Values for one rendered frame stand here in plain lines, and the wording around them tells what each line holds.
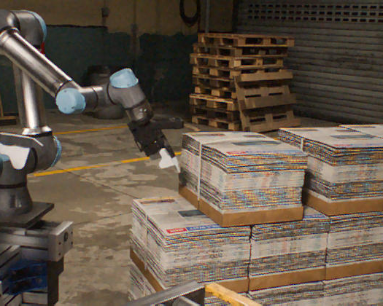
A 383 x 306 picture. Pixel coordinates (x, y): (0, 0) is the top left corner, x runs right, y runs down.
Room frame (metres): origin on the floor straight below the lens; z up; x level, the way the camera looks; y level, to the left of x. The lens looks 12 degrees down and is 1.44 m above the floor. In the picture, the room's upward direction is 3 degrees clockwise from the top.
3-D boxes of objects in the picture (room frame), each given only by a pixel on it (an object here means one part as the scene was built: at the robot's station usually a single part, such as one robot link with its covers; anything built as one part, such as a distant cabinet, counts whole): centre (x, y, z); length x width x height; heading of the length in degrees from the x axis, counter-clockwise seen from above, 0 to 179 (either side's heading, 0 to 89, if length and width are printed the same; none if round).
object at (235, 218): (1.89, -0.20, 0.86); 0.29 x 0.16 x 0.04; 113
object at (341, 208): (2.15, -0.51, 0.86); 0.38 x 0.29 x 0.04; 23
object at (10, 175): (1.91, 0.59, 0.98); 0.13 x 0.12 x 0.14; 153
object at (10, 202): (1.90, 0.59, 0.87); 0.15 x 0.15 x 0.10
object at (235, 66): (8.93, -0.65, 0.65); 1.33 x 0.94 x 1.30; 137
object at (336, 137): (2.15, -0.52, 1.06); 0.37 x 0.29 x 0.01; 23
